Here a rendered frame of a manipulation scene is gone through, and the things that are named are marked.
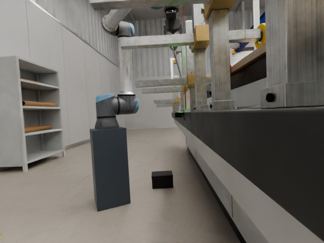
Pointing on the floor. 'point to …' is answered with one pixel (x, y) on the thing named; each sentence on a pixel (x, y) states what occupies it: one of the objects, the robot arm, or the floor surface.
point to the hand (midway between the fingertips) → (173, 47)
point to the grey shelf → (29, 112)
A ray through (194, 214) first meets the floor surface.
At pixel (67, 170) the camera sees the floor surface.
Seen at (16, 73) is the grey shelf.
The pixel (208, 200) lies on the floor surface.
